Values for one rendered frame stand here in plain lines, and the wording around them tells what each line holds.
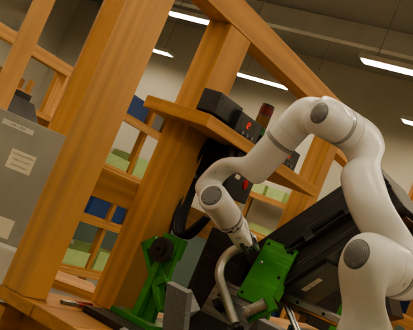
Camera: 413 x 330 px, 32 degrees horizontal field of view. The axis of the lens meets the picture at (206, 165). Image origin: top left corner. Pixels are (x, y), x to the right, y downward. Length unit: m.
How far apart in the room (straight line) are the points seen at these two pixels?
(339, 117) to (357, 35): 8.56
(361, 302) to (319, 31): 9.04
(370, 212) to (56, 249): 0.83
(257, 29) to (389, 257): 1.12
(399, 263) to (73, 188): 0.87
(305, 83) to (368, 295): 1.40
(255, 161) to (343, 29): 8.49
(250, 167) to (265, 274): 0.44
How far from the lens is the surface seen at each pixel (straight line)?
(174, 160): 2.25
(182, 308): 1.07
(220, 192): 2.02
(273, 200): 11.51
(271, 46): 2.55
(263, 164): 1.98
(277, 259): 2.31
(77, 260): 8.15
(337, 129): 1.78
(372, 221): 1.71
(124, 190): 2.26
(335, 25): 10.48
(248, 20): 2.40
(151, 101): 2.26
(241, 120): 2.33
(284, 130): 1.95
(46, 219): 1.98
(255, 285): 2.30
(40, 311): 1.93
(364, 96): 12.23
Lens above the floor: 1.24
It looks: 4 degrees up
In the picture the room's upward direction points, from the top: 23 degrees clockwise
